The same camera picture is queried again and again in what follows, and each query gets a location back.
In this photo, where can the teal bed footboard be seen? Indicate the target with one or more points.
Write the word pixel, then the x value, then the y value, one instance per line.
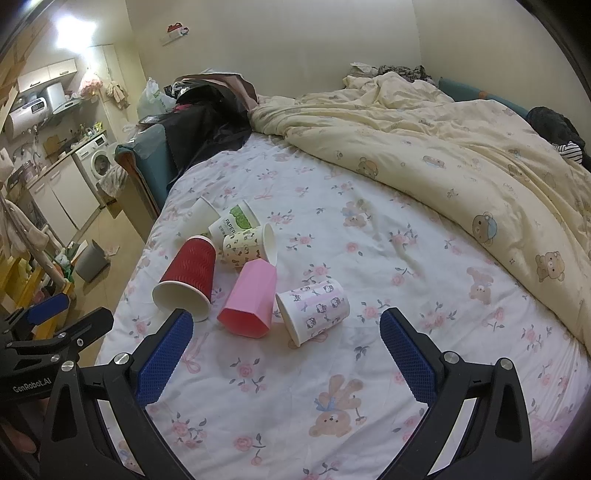
pixel 151 173

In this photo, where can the red ribbed paper cup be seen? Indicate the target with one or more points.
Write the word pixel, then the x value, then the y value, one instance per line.
pixel 187 282

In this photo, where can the yellow wooden shelf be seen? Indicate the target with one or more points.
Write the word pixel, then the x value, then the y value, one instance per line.
pixel 22 286

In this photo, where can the grey trash bin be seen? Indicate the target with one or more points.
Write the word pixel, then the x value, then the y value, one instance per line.
pixel 91 262

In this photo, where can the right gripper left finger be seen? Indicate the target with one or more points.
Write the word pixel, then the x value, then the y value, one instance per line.
pixel 76 443

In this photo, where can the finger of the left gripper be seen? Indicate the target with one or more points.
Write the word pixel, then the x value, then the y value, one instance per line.
pixel 19 347
pixel 38 313

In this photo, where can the green label paper cup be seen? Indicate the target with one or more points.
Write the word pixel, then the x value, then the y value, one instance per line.
pixel 237 218

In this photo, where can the white kitchen cabinet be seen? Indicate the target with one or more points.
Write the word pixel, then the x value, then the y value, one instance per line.
pixel 64 199

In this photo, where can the kitty pattern paper cup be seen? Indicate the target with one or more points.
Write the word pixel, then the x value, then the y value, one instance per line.
pixel 312 310

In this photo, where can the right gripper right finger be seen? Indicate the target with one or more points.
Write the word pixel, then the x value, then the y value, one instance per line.
pixel 496 443

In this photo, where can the yellow cartoon paper cup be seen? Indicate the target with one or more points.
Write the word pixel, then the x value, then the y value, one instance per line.
pixel 250 244

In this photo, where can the white plastic bag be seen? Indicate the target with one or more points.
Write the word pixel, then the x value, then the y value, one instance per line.
pixel 153 101

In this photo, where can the black jacket on bed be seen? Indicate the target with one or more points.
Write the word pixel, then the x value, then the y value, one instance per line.
pixel 210 115

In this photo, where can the dark clothes pile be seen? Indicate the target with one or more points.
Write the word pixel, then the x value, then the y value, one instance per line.
pixel 559 131

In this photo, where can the floral white bed sheet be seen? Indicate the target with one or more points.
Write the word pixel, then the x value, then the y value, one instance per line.
pixel 337 406

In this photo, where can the plain white paper cup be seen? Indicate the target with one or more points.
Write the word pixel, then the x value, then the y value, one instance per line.
pixel 200 216

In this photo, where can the yellow bear pattern duvet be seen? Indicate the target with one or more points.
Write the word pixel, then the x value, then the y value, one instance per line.
pixel 475 162

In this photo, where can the white washing machine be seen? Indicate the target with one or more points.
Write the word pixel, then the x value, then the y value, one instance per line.
pixel 95 158

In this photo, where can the white water heater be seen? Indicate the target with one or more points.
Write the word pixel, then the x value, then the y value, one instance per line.
pixel 25 117

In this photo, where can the pink faceted plastic cup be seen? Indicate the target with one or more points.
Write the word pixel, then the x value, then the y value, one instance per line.
pixel 249 308

